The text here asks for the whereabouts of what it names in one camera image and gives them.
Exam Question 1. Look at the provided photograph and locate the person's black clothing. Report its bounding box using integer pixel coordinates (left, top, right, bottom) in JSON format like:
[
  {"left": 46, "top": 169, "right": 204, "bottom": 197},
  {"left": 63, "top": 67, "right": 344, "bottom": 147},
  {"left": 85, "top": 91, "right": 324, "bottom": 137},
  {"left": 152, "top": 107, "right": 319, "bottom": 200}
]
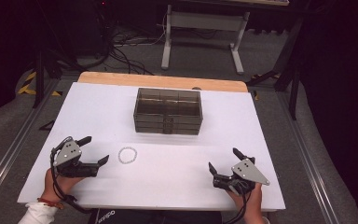
[{"left": 88, "top": 207, "right": 224, "bottom": 224}]

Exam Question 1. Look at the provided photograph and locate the black metal stand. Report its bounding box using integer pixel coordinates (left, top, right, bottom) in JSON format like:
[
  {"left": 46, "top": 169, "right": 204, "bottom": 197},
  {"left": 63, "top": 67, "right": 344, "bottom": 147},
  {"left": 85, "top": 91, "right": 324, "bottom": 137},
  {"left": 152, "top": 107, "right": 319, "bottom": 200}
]
[
  {"left": 246, "top": 15, "right": 306, "bottom": 121},
  {"left": 32, "top": 46, "right": 87, "bottom": 109}
]

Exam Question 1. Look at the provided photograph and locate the white metal desk frame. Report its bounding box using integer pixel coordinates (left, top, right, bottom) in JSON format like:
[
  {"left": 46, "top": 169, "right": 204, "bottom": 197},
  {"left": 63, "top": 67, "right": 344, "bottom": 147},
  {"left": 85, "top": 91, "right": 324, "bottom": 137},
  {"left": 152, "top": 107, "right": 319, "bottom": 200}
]
[{"left": 160, "top": 3, "right": 252, "bottom": 76}]

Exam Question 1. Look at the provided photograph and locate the left hand-held gripper cable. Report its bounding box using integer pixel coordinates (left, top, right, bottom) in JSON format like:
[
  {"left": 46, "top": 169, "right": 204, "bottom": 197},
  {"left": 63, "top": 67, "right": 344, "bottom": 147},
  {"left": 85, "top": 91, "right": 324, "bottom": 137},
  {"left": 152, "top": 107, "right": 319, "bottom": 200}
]
[{"left": 49, "top": 136, "right": 95, "bottom": 215}]

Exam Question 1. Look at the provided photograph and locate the clear brown drawer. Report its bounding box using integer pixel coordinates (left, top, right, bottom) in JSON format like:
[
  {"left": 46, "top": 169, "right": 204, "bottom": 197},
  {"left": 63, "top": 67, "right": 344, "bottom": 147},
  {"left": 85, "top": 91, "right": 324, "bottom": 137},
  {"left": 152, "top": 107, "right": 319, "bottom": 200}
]
[
  {"left": 135, "top": 127, "right": 201, "bottom": 136},
  {"left": 134, "top": 121, "right": 202, "bottom": 131}
]

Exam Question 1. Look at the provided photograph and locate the white board cover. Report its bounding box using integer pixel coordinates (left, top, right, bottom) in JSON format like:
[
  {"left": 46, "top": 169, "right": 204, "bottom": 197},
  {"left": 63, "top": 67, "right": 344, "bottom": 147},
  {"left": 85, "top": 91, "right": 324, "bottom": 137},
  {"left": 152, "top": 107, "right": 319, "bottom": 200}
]
[{"left": 17, "top": 81, "right": 286, "bottom": 212}]

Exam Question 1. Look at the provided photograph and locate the metal floor rail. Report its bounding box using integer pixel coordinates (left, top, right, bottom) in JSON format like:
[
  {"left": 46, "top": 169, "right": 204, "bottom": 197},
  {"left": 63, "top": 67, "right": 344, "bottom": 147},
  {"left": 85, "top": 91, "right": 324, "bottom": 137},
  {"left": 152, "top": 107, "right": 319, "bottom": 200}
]
[
  {"left": 275, "top": 91, "right": 341, "bottom": 224},
  {"left": 0, "top": 78, "right": 61, "bottom": 204}
]

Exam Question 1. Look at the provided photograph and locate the clear brown drawer box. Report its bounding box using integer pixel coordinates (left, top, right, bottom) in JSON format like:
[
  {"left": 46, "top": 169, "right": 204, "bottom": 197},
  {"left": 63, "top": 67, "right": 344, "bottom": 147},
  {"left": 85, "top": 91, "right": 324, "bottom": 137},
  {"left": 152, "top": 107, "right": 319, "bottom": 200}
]
[{"left": 132, "top": 87, "right": 204, "bottom": 136}]

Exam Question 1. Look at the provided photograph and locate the hand-held gripper cable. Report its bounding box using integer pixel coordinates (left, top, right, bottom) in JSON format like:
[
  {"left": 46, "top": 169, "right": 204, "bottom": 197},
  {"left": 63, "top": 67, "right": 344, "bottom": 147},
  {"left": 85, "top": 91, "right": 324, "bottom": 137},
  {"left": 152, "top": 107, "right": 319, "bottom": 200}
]
[
  {"left": 224, "top": 181, "right": 254, "bottom": 224},
  {"left": 49, "top": 136, "right": 95, "bottom": 215}
]

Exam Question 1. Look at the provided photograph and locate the person's left hand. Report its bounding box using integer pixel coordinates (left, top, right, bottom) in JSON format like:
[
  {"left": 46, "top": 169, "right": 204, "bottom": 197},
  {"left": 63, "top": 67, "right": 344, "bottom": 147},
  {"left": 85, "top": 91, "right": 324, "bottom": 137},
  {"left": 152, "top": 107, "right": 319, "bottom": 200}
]
[{"left": 41, "top": 167, "right": 87, "bottom": 203}]

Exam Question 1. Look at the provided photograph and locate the yellow black floor tape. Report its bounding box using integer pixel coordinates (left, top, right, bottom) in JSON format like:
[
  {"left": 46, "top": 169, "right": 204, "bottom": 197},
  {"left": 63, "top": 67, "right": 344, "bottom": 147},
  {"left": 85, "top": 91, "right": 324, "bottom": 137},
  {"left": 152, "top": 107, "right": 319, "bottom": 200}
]
[
  {"left": 250, "top": 72, "right": 282, "bottom": 102},
  {"left": 16, "top": 71, "right": 63, "bottom": 97}
]

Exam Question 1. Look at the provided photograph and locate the person's right hand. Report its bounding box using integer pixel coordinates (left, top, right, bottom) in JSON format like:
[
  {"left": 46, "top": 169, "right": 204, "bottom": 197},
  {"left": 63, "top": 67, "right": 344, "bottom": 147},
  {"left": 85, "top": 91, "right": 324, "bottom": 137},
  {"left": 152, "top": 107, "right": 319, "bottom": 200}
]
[{"left": 227, "top": 182, "right": 266, "bottom": 222}]

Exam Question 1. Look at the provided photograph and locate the right hand-held gripper cable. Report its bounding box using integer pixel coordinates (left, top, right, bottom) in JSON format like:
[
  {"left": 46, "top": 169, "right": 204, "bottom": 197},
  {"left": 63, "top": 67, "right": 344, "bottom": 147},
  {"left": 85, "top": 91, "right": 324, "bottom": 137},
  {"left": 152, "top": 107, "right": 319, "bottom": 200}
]
[{"left": 224, "top": 181, "right": 254, "bottom": 224}]

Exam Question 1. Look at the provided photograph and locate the red wrist band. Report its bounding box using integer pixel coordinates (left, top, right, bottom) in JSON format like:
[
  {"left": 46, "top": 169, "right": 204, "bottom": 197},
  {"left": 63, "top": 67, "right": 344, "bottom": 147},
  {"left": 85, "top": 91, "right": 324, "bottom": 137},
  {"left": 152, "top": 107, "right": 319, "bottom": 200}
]
[{"left": 36, "top": 197, "right": 65, "bottom": 210}]

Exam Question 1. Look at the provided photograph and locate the white ring band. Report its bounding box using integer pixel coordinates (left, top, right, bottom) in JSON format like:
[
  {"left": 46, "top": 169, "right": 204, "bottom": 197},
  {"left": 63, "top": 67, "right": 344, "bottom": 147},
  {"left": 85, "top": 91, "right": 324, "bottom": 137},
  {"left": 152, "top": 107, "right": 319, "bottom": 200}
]
[{"left": 117, "top": 146, "right": 139, "bottom": 165}]

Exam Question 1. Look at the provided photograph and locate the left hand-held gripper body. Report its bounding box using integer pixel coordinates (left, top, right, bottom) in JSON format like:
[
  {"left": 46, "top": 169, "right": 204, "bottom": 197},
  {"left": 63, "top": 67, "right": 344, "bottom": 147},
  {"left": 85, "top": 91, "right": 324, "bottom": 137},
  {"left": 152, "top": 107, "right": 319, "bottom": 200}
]
[{"left": 50, "top": 135, "right": 102, "bottom": 179}]

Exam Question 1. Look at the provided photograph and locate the bundle of floor cables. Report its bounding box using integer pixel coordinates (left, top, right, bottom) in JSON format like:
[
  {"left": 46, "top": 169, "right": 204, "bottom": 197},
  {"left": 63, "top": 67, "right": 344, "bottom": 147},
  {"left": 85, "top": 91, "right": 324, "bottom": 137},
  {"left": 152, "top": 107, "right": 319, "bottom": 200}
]
[{"left": 97, "top": 12, "right": 170, "bottom": 77}]

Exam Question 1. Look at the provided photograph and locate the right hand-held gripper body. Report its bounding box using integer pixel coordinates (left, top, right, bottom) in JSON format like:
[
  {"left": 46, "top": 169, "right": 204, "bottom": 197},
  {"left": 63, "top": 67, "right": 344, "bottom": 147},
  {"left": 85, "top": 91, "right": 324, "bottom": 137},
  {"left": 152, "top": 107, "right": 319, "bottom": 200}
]
[{"left": 213, "top": 156, "right": 270, "bottom": 196}]

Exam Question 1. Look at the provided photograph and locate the wooden table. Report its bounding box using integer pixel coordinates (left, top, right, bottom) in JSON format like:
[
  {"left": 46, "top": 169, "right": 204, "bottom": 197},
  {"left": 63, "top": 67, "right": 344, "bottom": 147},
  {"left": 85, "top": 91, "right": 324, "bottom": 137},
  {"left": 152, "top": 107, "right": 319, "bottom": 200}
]
[{"left": 76, "top": 71, "right": 249, "bottom": 93}]

